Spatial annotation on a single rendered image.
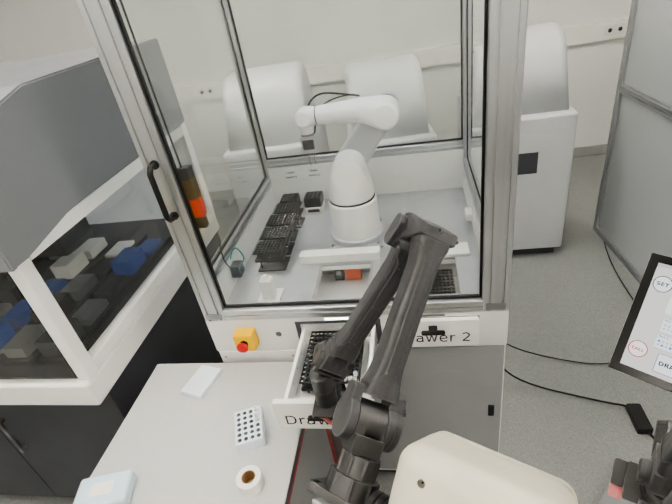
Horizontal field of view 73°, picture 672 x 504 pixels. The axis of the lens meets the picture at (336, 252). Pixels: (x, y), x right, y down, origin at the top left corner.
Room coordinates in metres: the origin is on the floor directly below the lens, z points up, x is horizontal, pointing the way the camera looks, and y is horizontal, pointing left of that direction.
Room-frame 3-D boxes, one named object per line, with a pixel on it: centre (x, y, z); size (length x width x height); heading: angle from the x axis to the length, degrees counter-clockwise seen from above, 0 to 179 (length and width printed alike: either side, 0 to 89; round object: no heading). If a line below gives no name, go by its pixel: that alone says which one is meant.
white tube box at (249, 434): (0.92, 0.36, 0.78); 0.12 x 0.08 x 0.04; 7
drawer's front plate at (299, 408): (0.85, 0.11, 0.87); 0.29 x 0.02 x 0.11; 77
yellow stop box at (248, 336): (1.22, 0.37, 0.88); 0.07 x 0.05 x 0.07; 77
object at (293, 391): (1.05, 0.07, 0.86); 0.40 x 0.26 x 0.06; 167
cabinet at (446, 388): (1.62, -0.11, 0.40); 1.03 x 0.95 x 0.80; 77
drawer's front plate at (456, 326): (1.09, -0.27, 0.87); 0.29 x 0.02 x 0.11; 77
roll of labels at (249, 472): (0.75, 0.34, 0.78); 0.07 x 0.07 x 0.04
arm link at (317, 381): (0.80, 0.09, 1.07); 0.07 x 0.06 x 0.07; 171
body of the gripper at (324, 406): (0.80, 0.09, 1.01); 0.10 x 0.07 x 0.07; 167
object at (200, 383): (1.17, 0.55, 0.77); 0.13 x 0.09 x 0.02; 153
